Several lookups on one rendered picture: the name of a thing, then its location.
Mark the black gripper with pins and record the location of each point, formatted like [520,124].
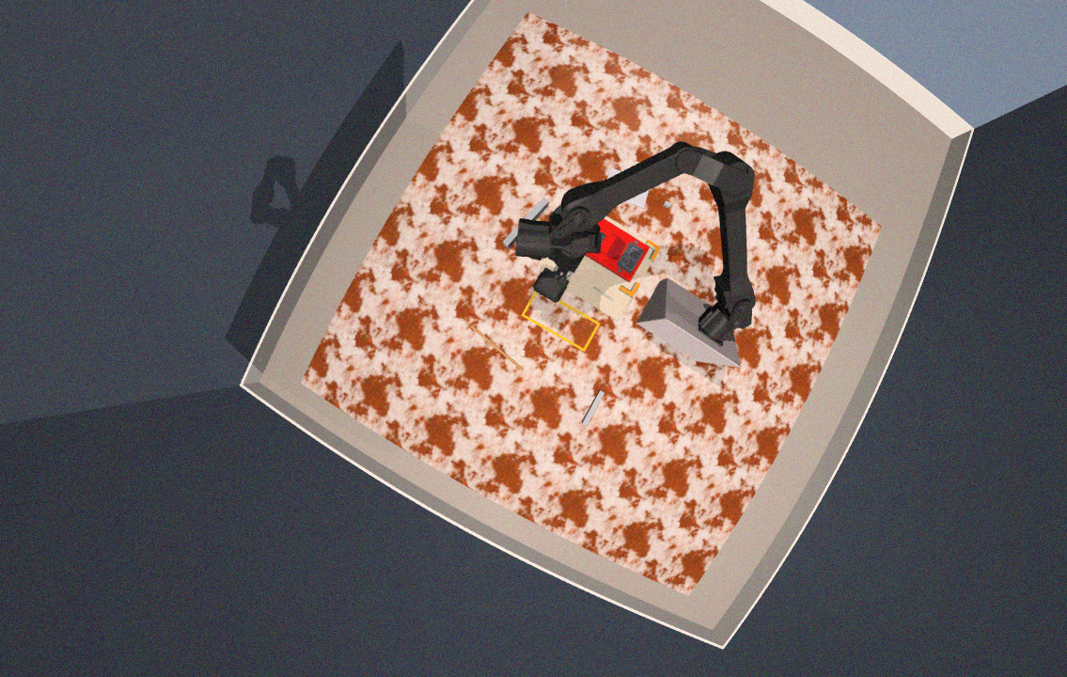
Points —
[551,284]

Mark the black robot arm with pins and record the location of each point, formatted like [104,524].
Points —
[731,182]

